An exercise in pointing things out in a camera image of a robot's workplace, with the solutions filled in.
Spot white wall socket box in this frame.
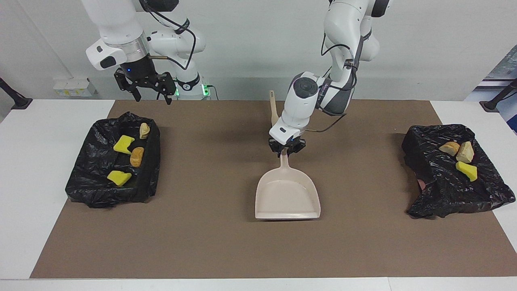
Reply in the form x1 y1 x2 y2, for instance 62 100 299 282
53 78 97 97

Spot pale bread chunk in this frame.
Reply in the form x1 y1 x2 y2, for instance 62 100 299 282
456 141 475 164

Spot beige brush black bristles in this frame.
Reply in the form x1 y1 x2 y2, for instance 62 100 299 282
269 91 280 127

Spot black bag-lined trash bin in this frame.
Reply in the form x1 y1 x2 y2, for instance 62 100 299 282
65 112 161 209
401 124 517 219

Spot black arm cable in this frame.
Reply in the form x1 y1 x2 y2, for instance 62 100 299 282
305 34 360 133
139 0 198 71

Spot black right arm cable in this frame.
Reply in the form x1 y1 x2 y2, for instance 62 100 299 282
139 0 198 71

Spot beige plastic dustpan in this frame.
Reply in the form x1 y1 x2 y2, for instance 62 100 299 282
254 149 321 220

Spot black stand foot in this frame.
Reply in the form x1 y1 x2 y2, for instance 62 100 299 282
0 78 33 110
479 78 517 113

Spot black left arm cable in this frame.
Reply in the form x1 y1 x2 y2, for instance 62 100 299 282
305 34 360 133

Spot notched yellow sponge piece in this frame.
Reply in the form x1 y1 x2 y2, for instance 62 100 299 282
113 135 136 155

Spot striped croissant bread piece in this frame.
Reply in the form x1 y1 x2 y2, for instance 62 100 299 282
439 141 460 156

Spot brown fried nugget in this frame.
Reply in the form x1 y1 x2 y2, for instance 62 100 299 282
130 147 145 168

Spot brown table mat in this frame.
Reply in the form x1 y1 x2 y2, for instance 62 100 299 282
30 100 517 279

